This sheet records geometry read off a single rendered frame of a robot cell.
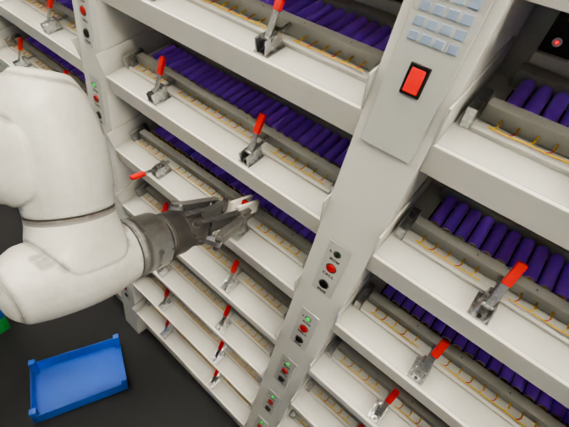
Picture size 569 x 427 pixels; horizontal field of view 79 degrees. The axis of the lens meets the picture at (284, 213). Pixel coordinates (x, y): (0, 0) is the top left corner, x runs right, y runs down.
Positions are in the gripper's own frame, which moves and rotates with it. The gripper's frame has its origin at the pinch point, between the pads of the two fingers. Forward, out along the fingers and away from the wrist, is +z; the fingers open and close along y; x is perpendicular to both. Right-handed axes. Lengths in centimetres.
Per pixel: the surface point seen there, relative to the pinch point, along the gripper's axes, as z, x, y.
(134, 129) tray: 3.2, -2.8, -41.6
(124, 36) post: -1.1, 19.2, -42.6
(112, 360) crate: 4, -102, -40
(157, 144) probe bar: 4.0, -2.9, -32.8
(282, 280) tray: -0.7, -8.4, 14.5
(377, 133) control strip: -8.6, 27.2, 21.1
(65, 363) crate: -8, -105, -51
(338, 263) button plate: -3.9, 4.8, 23.5
